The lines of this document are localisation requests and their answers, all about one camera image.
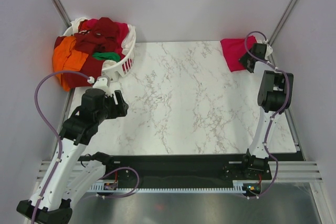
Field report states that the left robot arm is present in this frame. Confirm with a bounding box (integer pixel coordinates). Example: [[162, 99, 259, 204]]
[[16, 88, 129, 223]]

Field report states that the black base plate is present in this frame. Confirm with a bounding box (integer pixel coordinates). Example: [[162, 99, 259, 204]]
[[78, 153, 276, 190]]

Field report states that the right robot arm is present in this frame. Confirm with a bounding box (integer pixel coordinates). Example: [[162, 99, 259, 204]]
[[239, 43, 294, 179]]

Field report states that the green t shirt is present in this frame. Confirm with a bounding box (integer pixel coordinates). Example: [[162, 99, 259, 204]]
[[92, 52, 121, 62]]

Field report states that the purple cable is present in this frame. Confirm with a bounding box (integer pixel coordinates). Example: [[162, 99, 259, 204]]
[[30, 70, 91, 224], [244, 31, 292, 201]]

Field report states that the orange t shirt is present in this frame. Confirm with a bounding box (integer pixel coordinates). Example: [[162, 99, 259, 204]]
[[51, 36, 89, 92]]

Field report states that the dark red t shirt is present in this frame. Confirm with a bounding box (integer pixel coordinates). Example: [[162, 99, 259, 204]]
[[61, 17, 124, 89]]

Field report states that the white laundry basket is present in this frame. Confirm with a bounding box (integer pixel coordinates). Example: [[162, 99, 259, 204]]
[[64, 17, 136, 81]]

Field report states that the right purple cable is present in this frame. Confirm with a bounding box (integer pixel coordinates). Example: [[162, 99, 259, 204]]
[[244, 31, 292, 201]]

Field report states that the slotted cable duct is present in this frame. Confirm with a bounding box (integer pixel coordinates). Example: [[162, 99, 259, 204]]
[[87, 181, 262, 195]]

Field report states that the magenta t shirt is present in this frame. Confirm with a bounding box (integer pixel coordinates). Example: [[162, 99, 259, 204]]
[[220, 38, 247, 72]]

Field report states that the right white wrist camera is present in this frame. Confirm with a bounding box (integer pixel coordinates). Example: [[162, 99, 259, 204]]
[[262, 40, 273, 59]]

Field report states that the right aluminium frame post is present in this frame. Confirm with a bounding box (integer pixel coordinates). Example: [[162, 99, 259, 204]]
[[269, 0, 299, 46]]

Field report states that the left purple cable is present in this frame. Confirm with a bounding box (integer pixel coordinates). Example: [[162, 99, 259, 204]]
[[30, 70, 91, 224]]

